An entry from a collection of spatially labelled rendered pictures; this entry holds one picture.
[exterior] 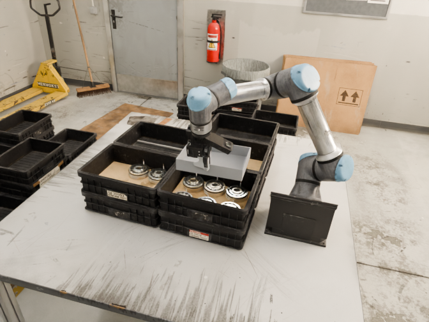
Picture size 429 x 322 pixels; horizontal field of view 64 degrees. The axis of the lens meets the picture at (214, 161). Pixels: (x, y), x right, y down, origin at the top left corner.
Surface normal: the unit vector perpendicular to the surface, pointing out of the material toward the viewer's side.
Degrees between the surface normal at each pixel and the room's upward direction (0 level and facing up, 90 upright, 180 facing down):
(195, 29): 90
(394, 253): 0
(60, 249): 0
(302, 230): 90
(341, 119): 73
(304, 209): 90
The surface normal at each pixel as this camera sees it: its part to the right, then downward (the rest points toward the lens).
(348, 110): -0.25, 0.24
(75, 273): 0.04, -0.85
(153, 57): -0.25, 0.50
